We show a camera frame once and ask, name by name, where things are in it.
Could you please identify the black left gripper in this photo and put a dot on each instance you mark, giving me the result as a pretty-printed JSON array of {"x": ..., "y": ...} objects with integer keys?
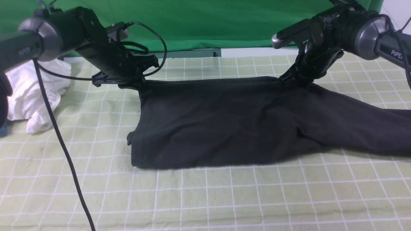
[{"x": 117, "y": 65}]

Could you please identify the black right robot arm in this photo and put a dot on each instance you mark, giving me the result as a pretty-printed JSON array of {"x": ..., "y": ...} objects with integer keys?
[{"x": 346, "y": 27}]

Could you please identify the dark green metal base bar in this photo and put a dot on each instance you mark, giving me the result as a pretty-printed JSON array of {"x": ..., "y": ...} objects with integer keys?
[{"x": 195, "y": 53}]

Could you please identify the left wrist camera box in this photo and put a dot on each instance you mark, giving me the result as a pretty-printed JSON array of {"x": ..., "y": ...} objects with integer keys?
[{"x": 118, "y": 31}]

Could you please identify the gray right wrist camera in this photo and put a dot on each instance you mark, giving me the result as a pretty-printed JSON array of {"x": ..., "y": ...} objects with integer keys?
[{"x": 297, "y": 33}]

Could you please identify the white crumpled garment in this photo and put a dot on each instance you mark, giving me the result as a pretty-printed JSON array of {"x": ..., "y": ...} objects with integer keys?
[{"x": 26, "y": 102}]

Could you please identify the blue garment piece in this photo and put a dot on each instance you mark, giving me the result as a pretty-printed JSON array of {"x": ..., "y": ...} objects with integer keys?
[{"x": 4, "y": 130}]

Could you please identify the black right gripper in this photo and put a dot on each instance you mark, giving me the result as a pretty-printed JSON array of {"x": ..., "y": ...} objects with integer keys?
[{"x": 313, "y": 62}]

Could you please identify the light green checkered table mat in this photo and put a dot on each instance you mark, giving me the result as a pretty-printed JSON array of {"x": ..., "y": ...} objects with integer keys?
[{"x": 337, "y": 190}]

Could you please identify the dark gray long-sleeved shirt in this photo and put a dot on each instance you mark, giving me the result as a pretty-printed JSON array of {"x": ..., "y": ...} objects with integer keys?
[{"x": 249, "y": 121}]

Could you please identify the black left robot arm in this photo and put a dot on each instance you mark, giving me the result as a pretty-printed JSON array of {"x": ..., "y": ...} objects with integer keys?
[{"x": 52, "y": 33}]

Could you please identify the green backdrop cloth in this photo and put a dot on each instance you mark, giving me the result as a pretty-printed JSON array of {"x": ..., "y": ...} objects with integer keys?
[{"x": 196, "y": 24}]

